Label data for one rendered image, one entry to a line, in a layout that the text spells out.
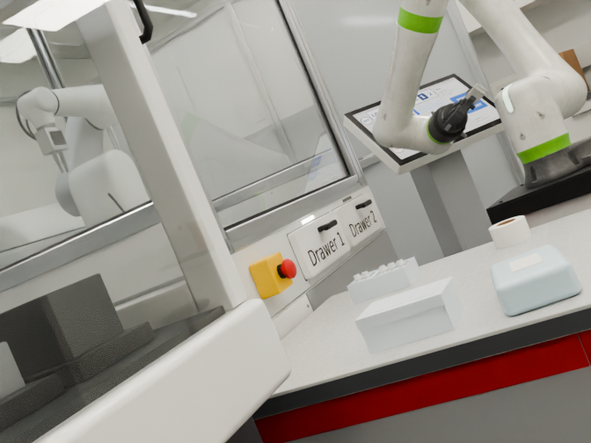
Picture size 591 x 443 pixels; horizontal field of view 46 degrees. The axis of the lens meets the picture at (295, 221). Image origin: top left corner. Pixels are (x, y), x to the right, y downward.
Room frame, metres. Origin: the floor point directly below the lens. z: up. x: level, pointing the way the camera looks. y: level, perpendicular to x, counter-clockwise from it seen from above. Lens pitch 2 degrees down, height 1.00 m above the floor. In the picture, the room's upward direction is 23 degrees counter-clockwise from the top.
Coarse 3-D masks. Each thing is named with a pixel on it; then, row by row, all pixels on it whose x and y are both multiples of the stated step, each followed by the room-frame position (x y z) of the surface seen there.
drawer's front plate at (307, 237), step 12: (324, 216) 1.73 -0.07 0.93; (336, 216) 1.80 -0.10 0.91; (300, 228) 1.61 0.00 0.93; (312, 228) 1.64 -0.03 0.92; (336, 228) 1.77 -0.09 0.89; (300, 240) 1.56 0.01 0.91; (312, 240) 1.62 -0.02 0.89; (324, 240) 1.67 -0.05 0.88; (336, 240) 1.74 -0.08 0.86; (300, 252) 1.54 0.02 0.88; (324, 252) 1.65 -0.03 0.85; (336, 252) 1.71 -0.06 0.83; (300, 264) 1.55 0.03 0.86; (324, 264) 1.62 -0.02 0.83; (312, 276) 1.54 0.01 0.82
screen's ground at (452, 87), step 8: (448, 80) 2.62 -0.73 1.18; (456, 80) 2.62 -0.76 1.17; (432, 88) 2.58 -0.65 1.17; (440, 88) 2.58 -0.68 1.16; (448, 88) 2.58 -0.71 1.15; (456, 88) 2.58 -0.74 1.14; (464, 88) 2.59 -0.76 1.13; (440, 96) 2.54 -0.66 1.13; (448, 96) 2.54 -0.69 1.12; (488, 104) 2.52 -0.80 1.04; (480, 112) 2.49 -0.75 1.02; (488, 112) 2.49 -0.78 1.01; (496, 112) 2.49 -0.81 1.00; (472, 120) 2.45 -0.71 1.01; (480, 120) 2.45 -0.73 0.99; (488, 120) 2.45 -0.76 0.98; (368, 128) 2.38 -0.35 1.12; (472, 128) 2.41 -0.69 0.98; (408, 152) 2.31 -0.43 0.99; (416, 152) 2.31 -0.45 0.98
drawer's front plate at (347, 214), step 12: (348, 204) 1.91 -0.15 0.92; (372, 204) 2.09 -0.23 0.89; (348, 216) 1.88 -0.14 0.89; (360, 216) 1.96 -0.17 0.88; (372, 216) 2.05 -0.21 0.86; (348, 228) 1.85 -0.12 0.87; (360, 228) 1.92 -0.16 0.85; (372, 228) 2.01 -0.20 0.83; (348, 240) 1.83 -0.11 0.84; (360, 240) 1.89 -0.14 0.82
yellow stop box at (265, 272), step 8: (272, 256) 1.36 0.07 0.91; (280, 256) 1.38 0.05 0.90; (256, 264) 1.34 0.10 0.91; (264, 264) 1.33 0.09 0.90; (272, 264) 1.34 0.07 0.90; (280, 264) 1.36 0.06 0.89; (256, 272) 1.34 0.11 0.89; (264, 272) 1.33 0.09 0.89; (272, 272) 1.33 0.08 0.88; (280, 272) 1.35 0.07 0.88; (256, 280) 1.34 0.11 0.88; (264, 280) 1.34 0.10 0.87; (272, 280) 1.33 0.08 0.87; (280, 280) 1.34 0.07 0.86; (288, 280) 1.38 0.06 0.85; (264, 288) 1.34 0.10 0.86; (272, 288) 1.33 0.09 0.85; (280, 288) 1.33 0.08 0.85; (264, 296) 1.34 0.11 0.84
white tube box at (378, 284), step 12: (396, 264) 1.40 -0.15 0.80; (408, 264) 1.34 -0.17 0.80; (372, 276) 1.38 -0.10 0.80; (384, 276) 1.33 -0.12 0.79; (396, 276) 1.32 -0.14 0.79; (408, 276) 1.31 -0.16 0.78; (348, 288) 1.36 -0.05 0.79; (360, 288) 1.35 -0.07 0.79; (372, 288) 1.34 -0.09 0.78; (384, 288) 1.33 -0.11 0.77; (396, 288) 1.32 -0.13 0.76; (360, 300) 1.36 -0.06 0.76
